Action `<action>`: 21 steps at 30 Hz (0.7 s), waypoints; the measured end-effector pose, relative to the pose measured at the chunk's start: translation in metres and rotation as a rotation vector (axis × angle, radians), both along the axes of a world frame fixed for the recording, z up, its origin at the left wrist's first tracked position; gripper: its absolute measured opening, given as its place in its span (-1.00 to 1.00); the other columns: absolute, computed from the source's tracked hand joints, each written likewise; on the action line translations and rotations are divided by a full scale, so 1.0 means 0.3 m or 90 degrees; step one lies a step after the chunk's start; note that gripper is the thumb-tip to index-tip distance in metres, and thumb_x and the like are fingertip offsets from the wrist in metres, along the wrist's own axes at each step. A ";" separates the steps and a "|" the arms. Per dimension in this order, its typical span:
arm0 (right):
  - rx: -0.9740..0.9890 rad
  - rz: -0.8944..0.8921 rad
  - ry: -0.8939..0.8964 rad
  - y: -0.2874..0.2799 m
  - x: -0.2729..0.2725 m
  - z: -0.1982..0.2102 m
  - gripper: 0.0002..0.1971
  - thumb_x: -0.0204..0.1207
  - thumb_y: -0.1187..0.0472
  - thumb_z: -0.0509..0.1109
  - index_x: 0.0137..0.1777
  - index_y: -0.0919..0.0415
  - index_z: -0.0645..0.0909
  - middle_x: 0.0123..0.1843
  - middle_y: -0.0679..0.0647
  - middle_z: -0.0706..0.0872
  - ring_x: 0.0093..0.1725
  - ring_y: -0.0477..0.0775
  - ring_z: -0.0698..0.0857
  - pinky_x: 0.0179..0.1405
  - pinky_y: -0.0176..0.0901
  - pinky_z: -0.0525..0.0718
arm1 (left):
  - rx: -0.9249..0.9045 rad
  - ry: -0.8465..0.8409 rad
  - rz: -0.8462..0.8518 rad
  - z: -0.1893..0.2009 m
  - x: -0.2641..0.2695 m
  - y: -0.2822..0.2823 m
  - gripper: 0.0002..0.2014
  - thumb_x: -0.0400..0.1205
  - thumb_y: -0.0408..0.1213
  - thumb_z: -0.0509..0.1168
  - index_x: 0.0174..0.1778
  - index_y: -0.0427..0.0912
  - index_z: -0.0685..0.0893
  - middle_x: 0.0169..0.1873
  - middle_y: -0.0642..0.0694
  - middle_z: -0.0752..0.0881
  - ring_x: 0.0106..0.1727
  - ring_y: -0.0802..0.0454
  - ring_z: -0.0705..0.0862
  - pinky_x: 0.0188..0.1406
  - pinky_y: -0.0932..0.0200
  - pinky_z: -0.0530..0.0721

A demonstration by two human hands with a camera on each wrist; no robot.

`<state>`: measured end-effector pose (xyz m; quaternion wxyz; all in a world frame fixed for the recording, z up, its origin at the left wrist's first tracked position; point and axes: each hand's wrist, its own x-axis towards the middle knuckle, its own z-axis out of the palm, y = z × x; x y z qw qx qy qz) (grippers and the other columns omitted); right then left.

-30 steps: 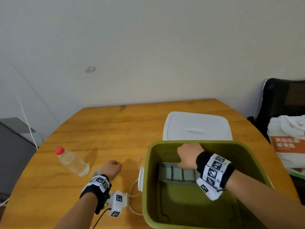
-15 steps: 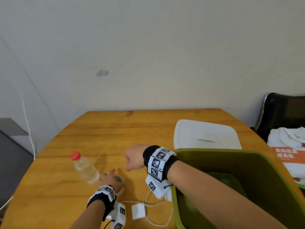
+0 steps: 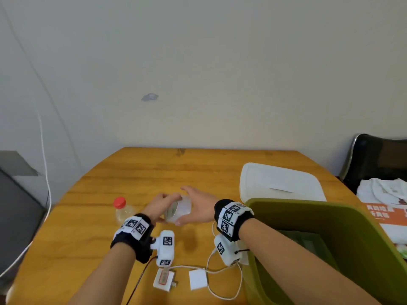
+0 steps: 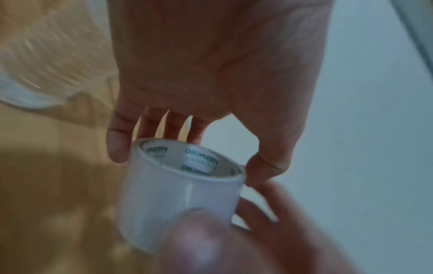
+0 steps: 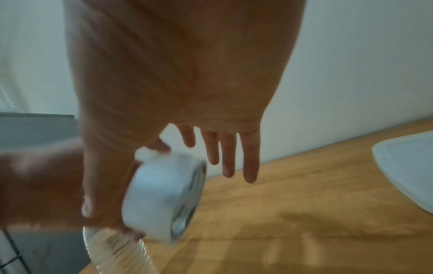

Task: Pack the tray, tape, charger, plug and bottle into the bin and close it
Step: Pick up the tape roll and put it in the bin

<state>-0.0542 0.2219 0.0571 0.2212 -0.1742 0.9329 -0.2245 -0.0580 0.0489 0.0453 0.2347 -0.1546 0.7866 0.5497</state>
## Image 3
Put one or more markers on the person's left hand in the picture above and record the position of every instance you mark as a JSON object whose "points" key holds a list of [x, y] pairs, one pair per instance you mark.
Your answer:
{"points": [[155, 208]]}

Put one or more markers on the person's right hand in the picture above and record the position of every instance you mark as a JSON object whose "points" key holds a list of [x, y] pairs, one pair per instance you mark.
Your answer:
{"points": [[203, 209]]}

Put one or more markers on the clear plastic cup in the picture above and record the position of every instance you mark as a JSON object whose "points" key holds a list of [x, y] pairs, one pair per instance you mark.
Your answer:
{"points": [[179, 211]]}

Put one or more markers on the clear bottle with red cap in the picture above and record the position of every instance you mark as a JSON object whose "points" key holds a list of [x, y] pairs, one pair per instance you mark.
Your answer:
{"points": [[122, 214]]}

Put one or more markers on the white square adapter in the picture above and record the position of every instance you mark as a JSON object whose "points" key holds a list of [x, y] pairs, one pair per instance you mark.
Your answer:
{"points": [[197, 279]]}

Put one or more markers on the white plug with red label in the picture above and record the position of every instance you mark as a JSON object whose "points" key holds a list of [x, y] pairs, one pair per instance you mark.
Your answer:
{"points": [[163, 279]]}

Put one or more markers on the white bin lid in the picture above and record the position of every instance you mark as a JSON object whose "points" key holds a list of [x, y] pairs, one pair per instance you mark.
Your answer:
{"points": [[279, 181]]}

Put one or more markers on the green plastic storage bin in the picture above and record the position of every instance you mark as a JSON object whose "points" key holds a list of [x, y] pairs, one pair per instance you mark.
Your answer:
{"points": [[359, 238]]}

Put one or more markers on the person's right forearm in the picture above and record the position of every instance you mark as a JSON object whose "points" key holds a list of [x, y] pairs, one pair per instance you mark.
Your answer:
{"points": [[286, 263]]}

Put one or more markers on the person's left forearm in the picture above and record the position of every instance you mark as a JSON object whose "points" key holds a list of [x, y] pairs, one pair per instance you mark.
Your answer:
{"points": [[105, 279]]}

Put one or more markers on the black right wrist band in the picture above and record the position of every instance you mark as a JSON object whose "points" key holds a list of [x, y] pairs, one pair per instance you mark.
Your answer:
{"points": [[232, 219]]}

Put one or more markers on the black wrist band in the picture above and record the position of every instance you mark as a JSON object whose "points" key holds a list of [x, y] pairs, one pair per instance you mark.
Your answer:
{"points": [[232, 219], [140, 247]]}

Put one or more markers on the black left wrist band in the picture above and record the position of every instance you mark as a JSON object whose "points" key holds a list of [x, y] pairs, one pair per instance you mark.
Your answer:
{"points": [[140, 247]]}

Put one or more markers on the white packaged shirt orange label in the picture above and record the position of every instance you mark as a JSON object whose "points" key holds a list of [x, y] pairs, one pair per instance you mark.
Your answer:
{"points": [[381, 193]]}

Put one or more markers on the black office chair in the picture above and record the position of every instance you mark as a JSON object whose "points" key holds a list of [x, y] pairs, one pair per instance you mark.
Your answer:
{"points": [[375, 158]]}

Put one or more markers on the green booklet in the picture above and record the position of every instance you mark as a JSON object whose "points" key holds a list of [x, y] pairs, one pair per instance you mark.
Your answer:
{"points": [[403, 250]]}

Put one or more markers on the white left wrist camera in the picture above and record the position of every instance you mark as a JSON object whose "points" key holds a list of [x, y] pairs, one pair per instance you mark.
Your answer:
{"points": [[165, 247]]}

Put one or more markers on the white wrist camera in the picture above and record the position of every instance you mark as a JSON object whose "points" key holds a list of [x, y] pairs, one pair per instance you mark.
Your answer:
{"points": [[165, 247], [225, 250]]}

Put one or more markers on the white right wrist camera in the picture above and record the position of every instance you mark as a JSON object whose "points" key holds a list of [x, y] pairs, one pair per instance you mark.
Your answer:
{"points": [[225, 250]]}

